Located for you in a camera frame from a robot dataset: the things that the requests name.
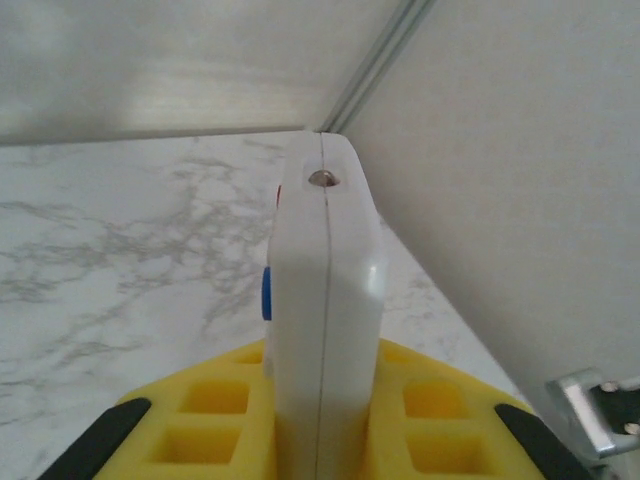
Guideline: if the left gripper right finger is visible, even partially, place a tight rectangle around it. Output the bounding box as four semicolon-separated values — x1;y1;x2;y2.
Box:
367;339;596;480

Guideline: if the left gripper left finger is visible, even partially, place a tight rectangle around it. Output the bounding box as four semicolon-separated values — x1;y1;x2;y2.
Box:
37;339;280;480

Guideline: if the long white TV remote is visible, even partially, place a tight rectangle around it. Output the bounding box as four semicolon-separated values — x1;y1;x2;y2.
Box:
260;130;393;480

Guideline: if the metal corner bracket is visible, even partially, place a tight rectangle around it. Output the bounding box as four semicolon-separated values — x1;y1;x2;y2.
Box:
543;367;640;460

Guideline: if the aluminium frame post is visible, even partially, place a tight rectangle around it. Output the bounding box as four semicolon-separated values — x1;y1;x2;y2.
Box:
319;0;437;134

